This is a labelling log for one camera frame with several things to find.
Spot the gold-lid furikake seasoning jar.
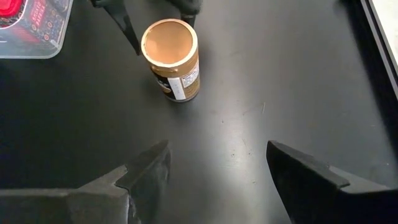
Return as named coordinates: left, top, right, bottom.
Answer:
left=140, top=18, right=201, bottom=103

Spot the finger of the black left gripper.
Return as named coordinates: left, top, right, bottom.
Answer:
left=90, top=0, right=142, bottom=56
left=167, top=0, right=203, bottom=27

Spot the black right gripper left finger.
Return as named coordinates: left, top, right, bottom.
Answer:
left=0, top=140, right=172, bottom=224

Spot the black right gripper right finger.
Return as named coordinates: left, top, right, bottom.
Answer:
left=267, top=140, right=398, bottom=224

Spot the clear plastic bin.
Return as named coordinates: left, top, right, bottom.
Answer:
left=0, top=0, right=75, bottom=60

